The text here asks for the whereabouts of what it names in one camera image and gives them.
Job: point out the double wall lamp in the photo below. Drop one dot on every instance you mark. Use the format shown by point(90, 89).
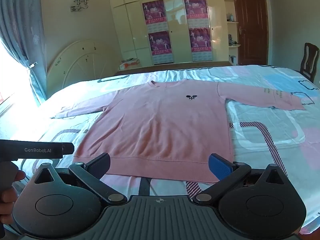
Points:
point(80, 0)

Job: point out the dark wooden chair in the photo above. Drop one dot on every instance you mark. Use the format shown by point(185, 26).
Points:
point(310, 60)

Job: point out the cream glossy wardrobe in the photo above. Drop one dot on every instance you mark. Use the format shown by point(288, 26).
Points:
point(130, 30)

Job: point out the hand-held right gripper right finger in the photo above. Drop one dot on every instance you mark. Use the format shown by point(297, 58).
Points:
point(220, 167)

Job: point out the curtain tieback clip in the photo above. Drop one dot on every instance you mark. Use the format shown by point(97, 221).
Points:
point(32, 65)

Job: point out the person's left hand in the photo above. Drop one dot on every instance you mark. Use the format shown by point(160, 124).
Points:
point(8, 205)

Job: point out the window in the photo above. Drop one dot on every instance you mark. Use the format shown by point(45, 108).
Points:
point(12, 75)

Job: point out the blue patterned curtain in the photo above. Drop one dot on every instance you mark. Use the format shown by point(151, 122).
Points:
point(22, 30)

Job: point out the wooden bed platform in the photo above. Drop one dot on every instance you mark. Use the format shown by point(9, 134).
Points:
point(175, 66)

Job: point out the cream round headboard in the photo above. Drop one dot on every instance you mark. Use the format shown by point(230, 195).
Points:
point(80, 62)

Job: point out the brown wooden door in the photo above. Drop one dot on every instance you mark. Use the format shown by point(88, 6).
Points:
point(251, 25)

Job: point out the pink sweater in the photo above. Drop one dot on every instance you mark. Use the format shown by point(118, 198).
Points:
point(160, 125)

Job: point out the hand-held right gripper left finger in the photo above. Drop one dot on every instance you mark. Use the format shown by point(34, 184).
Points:
point(100, 165)

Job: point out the cardboard box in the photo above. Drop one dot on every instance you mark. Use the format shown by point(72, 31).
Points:
point(128, 65)

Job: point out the pink wall poster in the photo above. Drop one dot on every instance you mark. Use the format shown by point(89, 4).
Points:
point(200, 43)
point(160, 47)
point(195, 11)
point(154, 15)

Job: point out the small blue vase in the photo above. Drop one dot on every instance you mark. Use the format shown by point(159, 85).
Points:
point(231, 18)

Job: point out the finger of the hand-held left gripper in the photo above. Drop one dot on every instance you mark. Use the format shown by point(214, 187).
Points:
point(68, 148)

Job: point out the patterned bed sheet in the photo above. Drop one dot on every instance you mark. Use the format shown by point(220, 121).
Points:
point(270, 135)

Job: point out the cream corner shelf unit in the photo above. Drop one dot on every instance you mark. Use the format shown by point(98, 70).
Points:
point(232, 23)

